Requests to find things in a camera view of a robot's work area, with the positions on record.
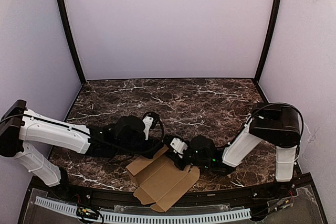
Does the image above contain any brown cardboard box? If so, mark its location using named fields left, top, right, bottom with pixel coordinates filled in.
left=126, top=147, right=200, bottom=212

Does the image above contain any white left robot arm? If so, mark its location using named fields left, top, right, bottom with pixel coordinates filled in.
left=1, top=100, right=164, bottom=187

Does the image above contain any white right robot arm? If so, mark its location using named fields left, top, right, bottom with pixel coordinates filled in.
left=163, top=102, right=304, bottom=183

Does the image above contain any left green circuit board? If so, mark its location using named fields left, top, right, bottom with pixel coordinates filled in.
left=76, top=207, right=100, bottom=219

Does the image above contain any green circuit board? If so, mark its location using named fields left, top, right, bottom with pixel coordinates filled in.
left=76, top=207, right=100, bottom=219
left=268, top=198, right=293, bottom=211

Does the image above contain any right green circuit board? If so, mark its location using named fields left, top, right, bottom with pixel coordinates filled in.
left=268, top=198, right=293, bottom=211

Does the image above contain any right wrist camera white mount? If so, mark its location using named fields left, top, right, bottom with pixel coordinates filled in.
left=164, top=135, right=188, bottom=158

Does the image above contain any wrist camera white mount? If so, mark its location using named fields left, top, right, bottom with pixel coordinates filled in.
left=164, top=135, right=188, bottom=158
left=142, top=112, right=160, bottom=141

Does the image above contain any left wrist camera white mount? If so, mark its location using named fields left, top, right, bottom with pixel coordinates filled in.
left=142, top=112, right=160, bottom=141

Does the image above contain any black curved front rail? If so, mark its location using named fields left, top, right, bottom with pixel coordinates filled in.
left=24, top=174, right=324, bottom=223

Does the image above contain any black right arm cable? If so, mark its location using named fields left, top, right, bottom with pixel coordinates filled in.
left=246, top=102, right=305, bottom=162

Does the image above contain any white slotted cable duct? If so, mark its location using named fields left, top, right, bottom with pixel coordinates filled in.
left=34, top=196, right=251, bottom=223

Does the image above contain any black left corner post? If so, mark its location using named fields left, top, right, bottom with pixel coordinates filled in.
left=57, top=0, right=86, bottom=85

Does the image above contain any black corner post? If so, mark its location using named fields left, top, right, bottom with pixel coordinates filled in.
left=253, top=0, right=281, bottom=86
left=57, top=0, right=86, bottom=85

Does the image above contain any black right corner post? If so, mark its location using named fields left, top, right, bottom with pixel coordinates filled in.
left=253, top=0, right=281, bottom=86

